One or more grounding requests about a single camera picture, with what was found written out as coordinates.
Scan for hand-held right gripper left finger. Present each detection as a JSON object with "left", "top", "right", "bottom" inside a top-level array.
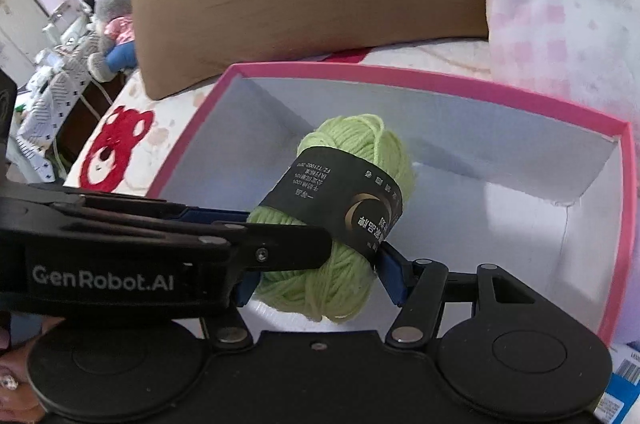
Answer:
[{"left": 202, "top": 274, "right": 258, "bottom": 347}]

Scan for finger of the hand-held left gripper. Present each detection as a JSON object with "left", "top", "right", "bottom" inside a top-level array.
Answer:
[
  {"left": 0, "top": 199, "right": 332, "bottom": 275},
  {"left": 10, "top": 184, "right": 251, "bottom": 225}
]

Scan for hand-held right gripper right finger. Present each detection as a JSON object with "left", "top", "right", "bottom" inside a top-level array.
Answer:
[{"left": 374, "top": 243, "right": 546, "bottom": 347}]

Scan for green yarn ball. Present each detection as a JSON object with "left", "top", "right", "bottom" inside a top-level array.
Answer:
[{"left": 246, "top": 114, "right": 418, "bottom": 325}]

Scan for pink cardboard box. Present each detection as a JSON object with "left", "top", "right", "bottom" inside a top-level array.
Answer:
[{"left": 147, "top": 62, "right": 632, "bottom": 347}]

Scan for blue wet wipes packet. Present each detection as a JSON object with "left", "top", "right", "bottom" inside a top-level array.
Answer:
[{"left": 595, "top": 339, "right": 640, "bottom": 424}]

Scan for person's left hand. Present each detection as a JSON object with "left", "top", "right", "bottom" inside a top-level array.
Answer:
[{"left": 0, "top": 314, "right": 46, "bottom": 410}]

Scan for dark wooden nightstand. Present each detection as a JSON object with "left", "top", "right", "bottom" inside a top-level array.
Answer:
[{"left": 60, "top": 69, "right": 126, "bottom": 160}]

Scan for black and white patterned cloth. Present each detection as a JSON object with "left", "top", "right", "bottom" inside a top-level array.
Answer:
[{"left": 15, "top": 29, "right": 106, "bottom": 185}]

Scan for grey plush toy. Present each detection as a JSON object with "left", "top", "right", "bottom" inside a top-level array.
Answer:
[{"left": 82, "top": 0, "right": 138, "bottom": 82}]

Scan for white cabinet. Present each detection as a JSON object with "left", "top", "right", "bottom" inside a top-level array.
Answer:
[{"left": 0, "top": 0, "right": 51, "bottom": 75}]

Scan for pink checked pillow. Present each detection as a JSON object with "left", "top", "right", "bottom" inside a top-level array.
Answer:
[{"left": 440, "top": 0, "right": 640, "bottom": 125}]

